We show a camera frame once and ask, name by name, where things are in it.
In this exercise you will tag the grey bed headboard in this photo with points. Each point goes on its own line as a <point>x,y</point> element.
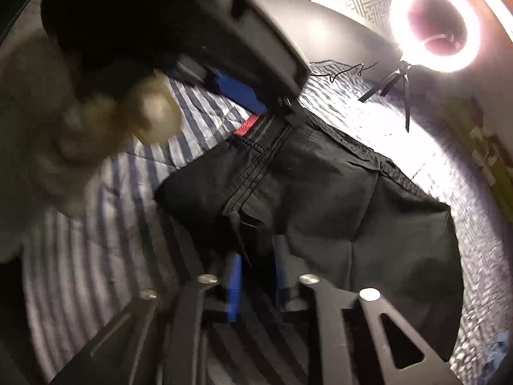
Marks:
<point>340,24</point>

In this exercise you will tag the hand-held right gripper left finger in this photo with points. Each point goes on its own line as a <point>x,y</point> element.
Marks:
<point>234,284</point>

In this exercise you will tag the black pants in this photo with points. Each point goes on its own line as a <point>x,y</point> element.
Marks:
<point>320,208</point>

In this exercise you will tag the striped bed sheet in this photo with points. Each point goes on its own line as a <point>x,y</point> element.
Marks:
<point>100,248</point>

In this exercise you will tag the green brown folded blanket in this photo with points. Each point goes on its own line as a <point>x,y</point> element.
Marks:
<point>481,144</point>

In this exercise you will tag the black light tripod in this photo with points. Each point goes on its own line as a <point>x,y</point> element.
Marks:
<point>404,88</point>

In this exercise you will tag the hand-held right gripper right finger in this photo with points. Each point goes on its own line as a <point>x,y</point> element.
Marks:
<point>277,276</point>

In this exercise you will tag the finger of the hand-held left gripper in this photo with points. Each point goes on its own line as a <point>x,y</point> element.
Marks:
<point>236,92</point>
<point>289,106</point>

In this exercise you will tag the light blue cloth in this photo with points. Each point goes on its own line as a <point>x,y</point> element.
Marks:
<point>501,357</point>

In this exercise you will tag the person's left hand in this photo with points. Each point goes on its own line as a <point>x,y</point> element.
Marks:
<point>156,112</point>

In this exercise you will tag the person's left forearm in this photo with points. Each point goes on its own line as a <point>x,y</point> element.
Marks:
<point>24,120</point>

